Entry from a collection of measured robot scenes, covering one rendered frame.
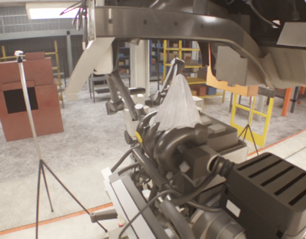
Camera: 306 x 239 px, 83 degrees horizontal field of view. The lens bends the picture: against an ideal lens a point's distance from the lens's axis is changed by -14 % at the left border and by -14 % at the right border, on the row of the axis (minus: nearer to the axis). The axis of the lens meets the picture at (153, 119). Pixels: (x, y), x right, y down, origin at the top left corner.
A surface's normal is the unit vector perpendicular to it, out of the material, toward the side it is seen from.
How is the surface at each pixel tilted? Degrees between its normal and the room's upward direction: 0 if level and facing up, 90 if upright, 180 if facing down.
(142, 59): 90
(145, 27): 90
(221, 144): 79
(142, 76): 90
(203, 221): 49
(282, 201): 0
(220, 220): 17
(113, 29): 90
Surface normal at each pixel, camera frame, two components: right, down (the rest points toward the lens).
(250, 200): -0.88, 0.00
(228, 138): 0.44, 0.14
